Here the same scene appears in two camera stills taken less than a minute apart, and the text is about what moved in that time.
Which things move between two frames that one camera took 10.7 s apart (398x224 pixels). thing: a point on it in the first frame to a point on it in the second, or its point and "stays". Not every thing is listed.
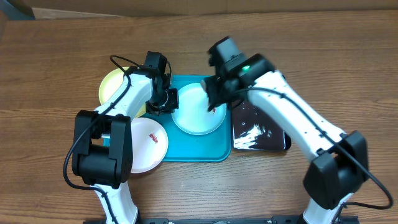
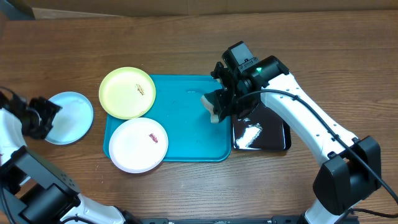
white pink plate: (150, 145) stays
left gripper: (173, 103) to (49, 110)
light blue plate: (193, 116) to (73, 121)
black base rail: (276, 219) stays
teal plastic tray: (184, 146) stays
